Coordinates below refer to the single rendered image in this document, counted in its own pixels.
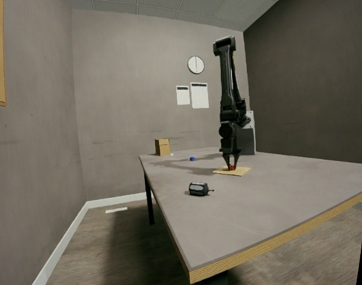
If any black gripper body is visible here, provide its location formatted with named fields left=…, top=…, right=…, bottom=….
left=219, top=147, right=243, bottom=155

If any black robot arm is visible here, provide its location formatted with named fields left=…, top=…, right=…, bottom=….
left=213, top=35, right=251, bottom=153

